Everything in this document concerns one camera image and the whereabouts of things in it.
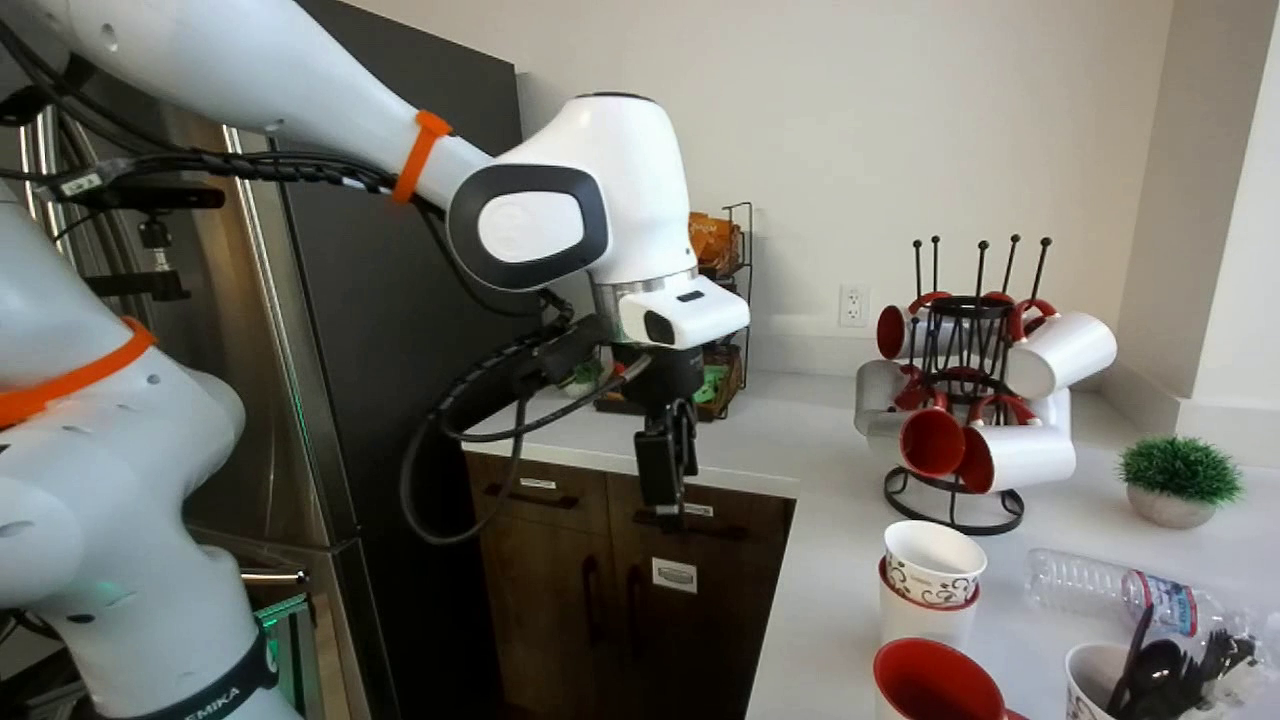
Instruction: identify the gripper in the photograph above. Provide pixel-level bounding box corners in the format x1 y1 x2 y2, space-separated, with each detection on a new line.
611 343 707 514

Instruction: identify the white mug red inside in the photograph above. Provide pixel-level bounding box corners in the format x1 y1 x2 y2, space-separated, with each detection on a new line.
954 394 1078 496
897 388 968 480
1003 297 1119 402
854 359 937 438
876 291 953 362
877 557 982 653
872 637 1033 720

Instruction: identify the patterned white paper cup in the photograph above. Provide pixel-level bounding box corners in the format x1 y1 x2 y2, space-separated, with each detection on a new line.
1063 642 1163 720
883 520 989 609

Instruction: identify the brown wooden drawer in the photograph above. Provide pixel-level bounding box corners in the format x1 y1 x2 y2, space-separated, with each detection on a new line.
465 452 614 537
606 472 799 547

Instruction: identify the brown cabinet door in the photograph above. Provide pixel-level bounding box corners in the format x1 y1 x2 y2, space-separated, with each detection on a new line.
598 534 793 720
474 514 614 720

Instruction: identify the orange snack packet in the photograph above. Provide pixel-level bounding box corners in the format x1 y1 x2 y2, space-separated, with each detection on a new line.
689 212 744 277

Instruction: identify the stainless steel refrigerator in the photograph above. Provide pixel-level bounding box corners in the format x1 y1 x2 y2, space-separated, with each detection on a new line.
18 0 525 720

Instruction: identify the clear plastic bottle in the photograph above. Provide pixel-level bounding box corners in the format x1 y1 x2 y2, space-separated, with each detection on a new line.
1024 547 1263 643

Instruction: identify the small green potted plant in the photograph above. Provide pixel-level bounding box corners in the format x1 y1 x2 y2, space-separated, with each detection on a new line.
1116 435 1245 530

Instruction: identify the bundle of black plastic cutlery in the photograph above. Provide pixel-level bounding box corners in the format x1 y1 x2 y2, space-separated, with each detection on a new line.
1104 602 1263 720

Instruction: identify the black drawer handle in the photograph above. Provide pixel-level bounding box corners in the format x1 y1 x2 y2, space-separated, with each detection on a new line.
631 508 753 542
484 482 582 510

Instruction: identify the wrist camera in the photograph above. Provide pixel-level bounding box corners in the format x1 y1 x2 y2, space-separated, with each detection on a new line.
534 314 613 389

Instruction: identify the black door handle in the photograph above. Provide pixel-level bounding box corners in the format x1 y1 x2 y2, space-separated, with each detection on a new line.
624 564 647 663
582 554 605 647

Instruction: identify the black wire snack rack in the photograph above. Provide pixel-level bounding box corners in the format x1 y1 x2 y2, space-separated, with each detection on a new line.
594 202 755 422

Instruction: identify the black wire mug tree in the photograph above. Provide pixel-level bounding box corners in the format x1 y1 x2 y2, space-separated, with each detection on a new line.
882 235 1054 537

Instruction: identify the camera on mount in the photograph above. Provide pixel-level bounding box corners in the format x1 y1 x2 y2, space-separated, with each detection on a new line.
44 158 228 303

